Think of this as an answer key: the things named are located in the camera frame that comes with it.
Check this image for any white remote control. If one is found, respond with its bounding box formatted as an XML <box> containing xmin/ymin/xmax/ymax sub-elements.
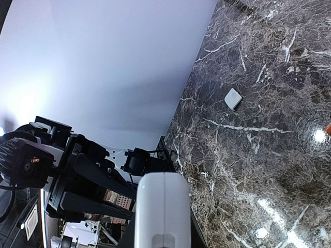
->
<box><xmin>134</xmin><ymin>172</ymin><xmax>191</xmax><ymax>248</ymax></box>

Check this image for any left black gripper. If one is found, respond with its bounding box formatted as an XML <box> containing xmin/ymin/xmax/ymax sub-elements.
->
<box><xmin>43</xmin><ymin>119</ymin><xmax>137</xmax><ymax>222</ymax></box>

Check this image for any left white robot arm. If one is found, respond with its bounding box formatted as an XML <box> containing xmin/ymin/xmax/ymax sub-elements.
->
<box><xmin>35</xmin><ymin>116</ymin><xmax>173</xmax><ymax>222</ymax></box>

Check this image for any white battery cover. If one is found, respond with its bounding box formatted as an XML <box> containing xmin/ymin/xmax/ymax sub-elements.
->
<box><xmin>224</xmin><ymin>88</ymin><xmax>243</xmax><ymax>111</ymax></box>

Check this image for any black front rail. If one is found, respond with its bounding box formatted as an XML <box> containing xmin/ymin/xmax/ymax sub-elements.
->
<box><xmin>157</xmin><ymin>136</ymin><xmax>207</xmax><ymax>247</ymax></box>

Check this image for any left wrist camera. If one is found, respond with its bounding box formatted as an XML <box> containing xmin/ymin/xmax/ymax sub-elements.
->
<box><xmin>1</xmin><ymin>131</ymin><xmax>55</xmax><ymax>191</ymax></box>

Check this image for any orange battery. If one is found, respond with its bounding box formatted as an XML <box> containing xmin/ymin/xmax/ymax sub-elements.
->
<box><xmin>325</xmin><ymin>124</ymin><xmax>331</xmax><ymax>135</ymax></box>

